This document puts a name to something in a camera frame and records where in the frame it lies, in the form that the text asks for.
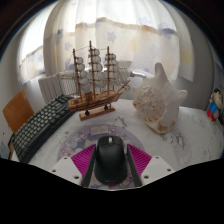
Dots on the cartoon boy figurine with clock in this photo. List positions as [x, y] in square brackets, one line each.
[215, 106]

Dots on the large white conch shell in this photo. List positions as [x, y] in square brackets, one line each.
[156, 106]

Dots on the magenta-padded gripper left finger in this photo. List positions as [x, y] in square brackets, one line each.
[81, 160]

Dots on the black keyboard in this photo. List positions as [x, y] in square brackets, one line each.
[40, 125]

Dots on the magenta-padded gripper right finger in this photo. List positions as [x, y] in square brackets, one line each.
[140, 160]

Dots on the white cartoon-print tablecloth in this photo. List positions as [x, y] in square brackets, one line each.
[190, 143]

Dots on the white star-print curtain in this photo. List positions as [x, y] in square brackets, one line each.
[126, 36]

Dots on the white radiator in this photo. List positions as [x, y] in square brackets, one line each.
[50, 87]

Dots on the black computer mouse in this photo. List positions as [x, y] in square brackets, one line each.
[110, 161]

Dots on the wooden model sailing ship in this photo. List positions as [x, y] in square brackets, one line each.
[95, 100]

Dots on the wooden chair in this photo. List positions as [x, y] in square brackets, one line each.
[17, 111]

